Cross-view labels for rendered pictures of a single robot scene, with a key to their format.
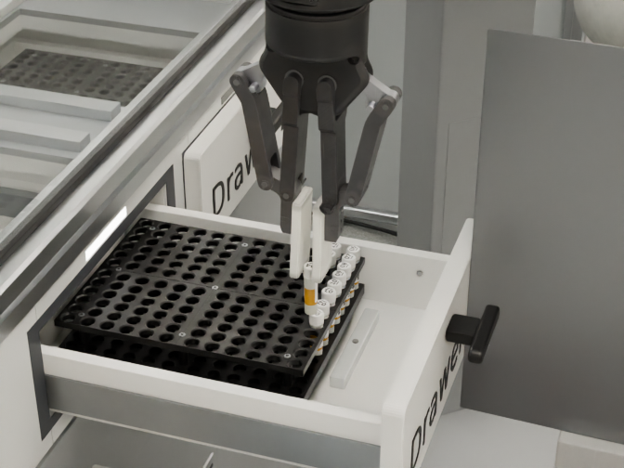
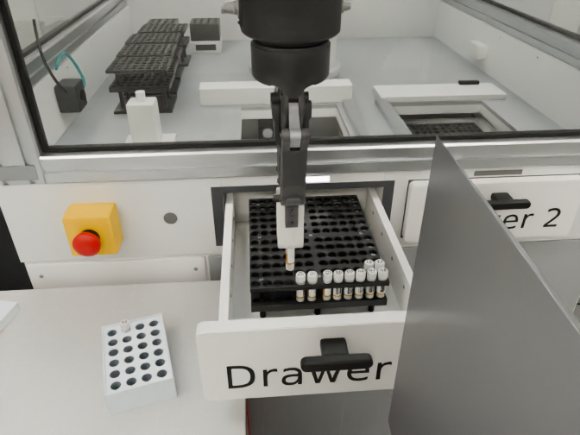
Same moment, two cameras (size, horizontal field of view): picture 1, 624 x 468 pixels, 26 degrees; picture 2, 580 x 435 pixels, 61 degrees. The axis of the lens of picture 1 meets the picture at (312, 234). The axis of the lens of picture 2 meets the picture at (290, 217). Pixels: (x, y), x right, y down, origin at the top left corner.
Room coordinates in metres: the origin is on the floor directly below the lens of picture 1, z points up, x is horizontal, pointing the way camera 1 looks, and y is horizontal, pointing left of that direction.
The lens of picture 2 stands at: (0.72, -0.45, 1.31)
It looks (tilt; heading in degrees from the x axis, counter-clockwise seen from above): 32 degrees down; 67
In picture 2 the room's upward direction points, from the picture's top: straight up
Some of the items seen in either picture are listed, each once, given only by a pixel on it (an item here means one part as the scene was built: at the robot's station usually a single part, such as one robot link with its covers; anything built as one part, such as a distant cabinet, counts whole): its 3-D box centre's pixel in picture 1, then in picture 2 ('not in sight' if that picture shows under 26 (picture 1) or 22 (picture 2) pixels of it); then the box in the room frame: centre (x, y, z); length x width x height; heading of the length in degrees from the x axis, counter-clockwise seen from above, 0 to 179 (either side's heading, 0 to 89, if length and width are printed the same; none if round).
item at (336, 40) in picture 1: (316, 53); (290, 85); (0.91, 0.00, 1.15); 0.08 x 0.07 x 0.09; 72
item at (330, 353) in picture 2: (469, 331); (335, 353); (0.91, -0.13, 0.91); 0.07 x 0.04 x 0.01; 162
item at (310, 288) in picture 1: (310, 289); (290, 253); (0.91, 0.00, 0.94); 0.01 x 0.01 x 0.05
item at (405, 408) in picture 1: (436, 356); (330, 355); (0.92, -0.11, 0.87); 0.29 x 0.02 x 0.11; 162
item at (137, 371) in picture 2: not in sight; (137, 360); (0.71, 0.06, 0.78); 0.12 x 0.08 x 0.04; 87
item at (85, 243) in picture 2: not in sight; (87, 242); (0.68, 0.23, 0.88); 0.04 x 0.03 x 0.04; 162
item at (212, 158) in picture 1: (244, 139); (492, 209); (1.31, 0.07, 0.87); 0.29 x 0.02 x 0.11; 162
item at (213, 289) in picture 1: (216, 317); (310, 253); (0.98, 0.08, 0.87); 0.22 x 0.18 x 0.06; 72
